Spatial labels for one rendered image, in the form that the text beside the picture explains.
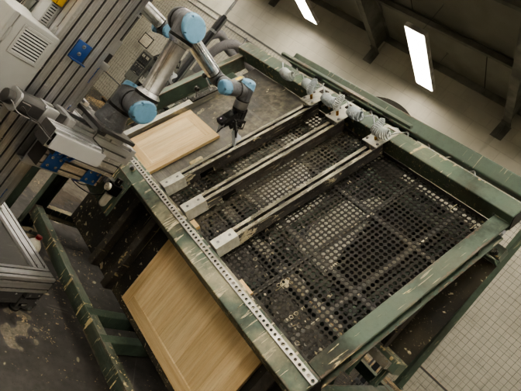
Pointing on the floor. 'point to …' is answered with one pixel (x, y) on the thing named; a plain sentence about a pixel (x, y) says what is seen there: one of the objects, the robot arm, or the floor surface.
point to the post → (22, 186)
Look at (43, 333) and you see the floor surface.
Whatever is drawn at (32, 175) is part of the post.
